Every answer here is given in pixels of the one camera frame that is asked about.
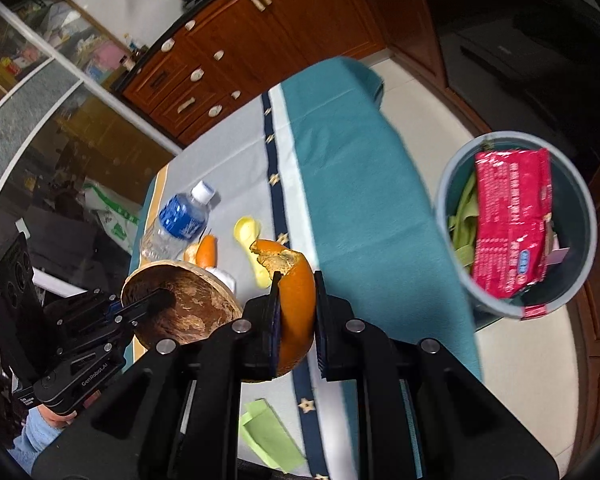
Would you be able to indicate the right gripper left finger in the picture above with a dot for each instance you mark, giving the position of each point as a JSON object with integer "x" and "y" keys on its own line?
{"x": 247, "y": 348}

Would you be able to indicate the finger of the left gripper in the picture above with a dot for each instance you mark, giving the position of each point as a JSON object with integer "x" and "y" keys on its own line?
{"x": 145, "y": 304}

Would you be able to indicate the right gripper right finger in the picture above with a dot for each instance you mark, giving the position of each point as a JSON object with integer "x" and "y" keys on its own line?
{"x": 348, "y": 347}

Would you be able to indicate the brown coconut shell bowl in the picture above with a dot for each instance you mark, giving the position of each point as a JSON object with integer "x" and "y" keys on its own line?
{"x": 199, "y": 302}

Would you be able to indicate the large orange peel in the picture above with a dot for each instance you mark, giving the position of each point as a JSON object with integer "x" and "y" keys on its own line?
{"x": 297, "y": 299}

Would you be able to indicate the green corn husk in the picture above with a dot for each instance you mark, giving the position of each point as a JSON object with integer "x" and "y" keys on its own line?
{"x": 463, "y": 225}

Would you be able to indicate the red snack bag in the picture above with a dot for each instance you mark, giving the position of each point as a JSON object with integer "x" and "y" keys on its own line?
{"x": 515, "y": 201}

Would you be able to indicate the torn white cardboard piece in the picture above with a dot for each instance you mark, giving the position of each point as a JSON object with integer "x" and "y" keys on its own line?
{"x": 554, "y": 252}

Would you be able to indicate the left forearm blue sleeve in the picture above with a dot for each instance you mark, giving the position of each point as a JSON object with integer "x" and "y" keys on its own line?
{"x": 35, "y": 437}

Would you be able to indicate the teal trash bin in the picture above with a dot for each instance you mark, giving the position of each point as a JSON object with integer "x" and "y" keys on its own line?
{"x": 574, "y": 220}

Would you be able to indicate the wooden kitchen cabinets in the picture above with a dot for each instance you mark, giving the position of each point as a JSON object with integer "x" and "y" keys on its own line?
{"x": 252, "y": 44}

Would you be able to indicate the left hand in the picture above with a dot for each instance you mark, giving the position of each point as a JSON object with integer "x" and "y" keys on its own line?
{"x": 55, "y": 420}

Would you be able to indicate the pale orange peel piece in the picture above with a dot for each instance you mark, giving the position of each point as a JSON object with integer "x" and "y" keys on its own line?
{"x": 190, "y": 253}

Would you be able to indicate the small orange peel piece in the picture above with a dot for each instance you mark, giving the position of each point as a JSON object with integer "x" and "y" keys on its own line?
{"x": 207, "y": 254}

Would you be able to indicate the white paper napkin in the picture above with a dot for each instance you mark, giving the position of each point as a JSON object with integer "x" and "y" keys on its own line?
{"x": 224, "y": 277}

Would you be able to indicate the green paper sheet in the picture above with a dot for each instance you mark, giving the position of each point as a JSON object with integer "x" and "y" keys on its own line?
{"x": 268, "y": 438}

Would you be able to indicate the clear plastic water bottle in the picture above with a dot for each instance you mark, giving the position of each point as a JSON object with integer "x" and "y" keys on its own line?
{"x": 178, "y": 224}

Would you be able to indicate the green white plastic bag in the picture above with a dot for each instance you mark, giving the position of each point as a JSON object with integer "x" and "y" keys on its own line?
{"x": 118, "y": 216}

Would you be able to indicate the glass sliding door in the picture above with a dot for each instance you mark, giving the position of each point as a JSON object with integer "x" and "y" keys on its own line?
{"x": 59, "y": 124}

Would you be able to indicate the teal white tablecloth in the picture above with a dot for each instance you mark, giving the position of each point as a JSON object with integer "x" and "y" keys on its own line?
{"x": 315, "y": 162}

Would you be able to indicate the black built-in oven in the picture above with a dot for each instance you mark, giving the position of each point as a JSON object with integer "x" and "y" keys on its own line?
{"x": 515, "y": 83}

